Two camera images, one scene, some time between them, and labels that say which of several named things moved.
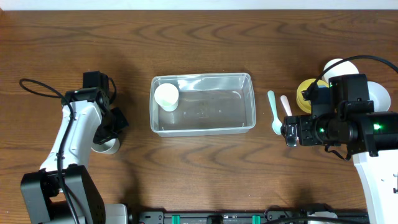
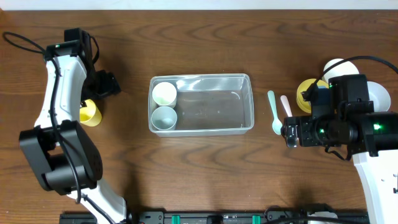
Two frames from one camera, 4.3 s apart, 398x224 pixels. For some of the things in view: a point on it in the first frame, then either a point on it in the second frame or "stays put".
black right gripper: (302, 130) stays put
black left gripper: (109, 130) → (109, 84)
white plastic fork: (286, 105) stays put
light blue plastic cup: (109, 147) → (163, 118)
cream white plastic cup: (166, 96) stays put
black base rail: (341, 216) stays put
